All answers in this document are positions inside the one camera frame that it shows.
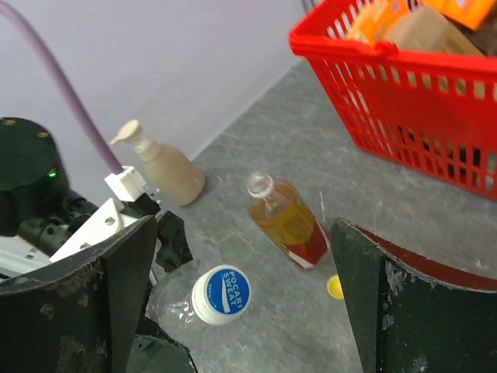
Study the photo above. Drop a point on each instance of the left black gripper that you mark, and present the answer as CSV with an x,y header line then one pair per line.
x,y
167,241

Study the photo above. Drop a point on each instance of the red plastic shopping basket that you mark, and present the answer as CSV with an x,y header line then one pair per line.
x,y
432,112

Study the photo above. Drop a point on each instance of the yellow tea bottle red label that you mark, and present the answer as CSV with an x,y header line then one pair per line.
x,y
279,210

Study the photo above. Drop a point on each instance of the orange box right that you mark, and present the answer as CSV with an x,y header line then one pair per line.
x,y
470,13

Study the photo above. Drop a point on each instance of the orange box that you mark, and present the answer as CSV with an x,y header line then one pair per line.
x,y
470,13
376,19

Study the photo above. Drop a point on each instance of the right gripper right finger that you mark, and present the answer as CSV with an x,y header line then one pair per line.
x,y
409,313

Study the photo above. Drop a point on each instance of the beige bottle round cap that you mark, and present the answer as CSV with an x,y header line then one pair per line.
x,y
168,168

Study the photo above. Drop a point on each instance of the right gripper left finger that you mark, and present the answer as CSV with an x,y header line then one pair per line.
x,y
80,313

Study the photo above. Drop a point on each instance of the orange box left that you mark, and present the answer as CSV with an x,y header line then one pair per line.
x,y
376,19

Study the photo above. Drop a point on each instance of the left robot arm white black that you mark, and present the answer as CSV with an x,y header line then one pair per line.
x,y
37,203

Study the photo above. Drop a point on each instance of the small yellow bottle cap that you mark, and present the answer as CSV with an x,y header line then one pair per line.
x,y
334,287

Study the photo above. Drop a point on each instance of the wooden block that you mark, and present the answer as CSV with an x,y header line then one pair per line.
x,y
425,29

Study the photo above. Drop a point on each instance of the clear plastic bottle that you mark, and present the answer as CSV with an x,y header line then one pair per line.
x,y
195,303

